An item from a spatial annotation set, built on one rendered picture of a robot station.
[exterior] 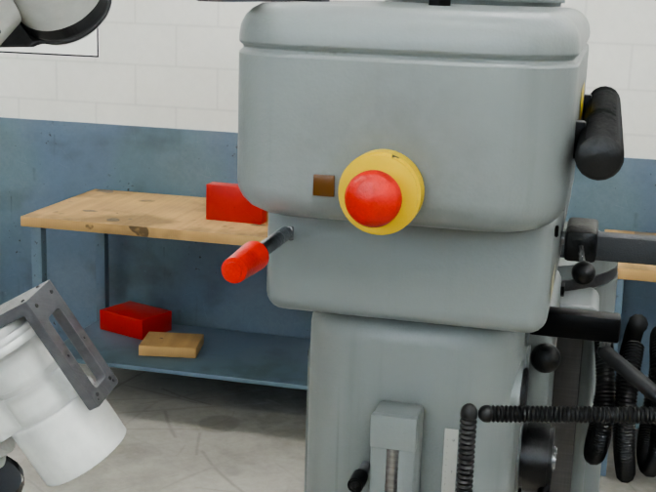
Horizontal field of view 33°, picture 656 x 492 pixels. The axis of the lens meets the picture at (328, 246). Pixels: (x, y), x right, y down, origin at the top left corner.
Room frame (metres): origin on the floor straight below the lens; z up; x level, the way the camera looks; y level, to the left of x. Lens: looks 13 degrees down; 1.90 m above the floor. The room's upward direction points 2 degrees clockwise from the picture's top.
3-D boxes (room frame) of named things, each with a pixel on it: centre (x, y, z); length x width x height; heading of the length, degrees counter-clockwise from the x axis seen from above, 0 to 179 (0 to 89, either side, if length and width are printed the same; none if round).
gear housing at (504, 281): (1.06, -0.10, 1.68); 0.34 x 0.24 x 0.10; 167
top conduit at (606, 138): (1.02, -0.24, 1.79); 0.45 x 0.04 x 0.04; 167
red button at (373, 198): (0.77, -0.03, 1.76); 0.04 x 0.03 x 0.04; 77
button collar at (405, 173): (0.80, -0.04, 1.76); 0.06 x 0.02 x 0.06; 77
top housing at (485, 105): (1.04, -0.09, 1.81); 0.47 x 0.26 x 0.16; 167
